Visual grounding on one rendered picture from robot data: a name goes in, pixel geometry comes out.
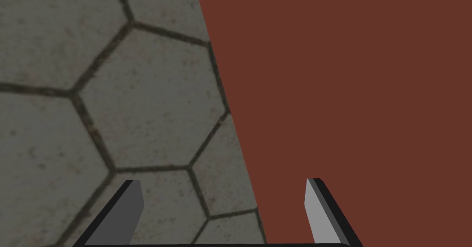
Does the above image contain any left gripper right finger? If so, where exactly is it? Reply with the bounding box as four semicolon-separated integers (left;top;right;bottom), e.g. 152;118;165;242
304;178;364;247

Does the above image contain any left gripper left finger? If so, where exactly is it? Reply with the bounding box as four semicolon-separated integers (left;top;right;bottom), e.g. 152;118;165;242
73;179;145;246

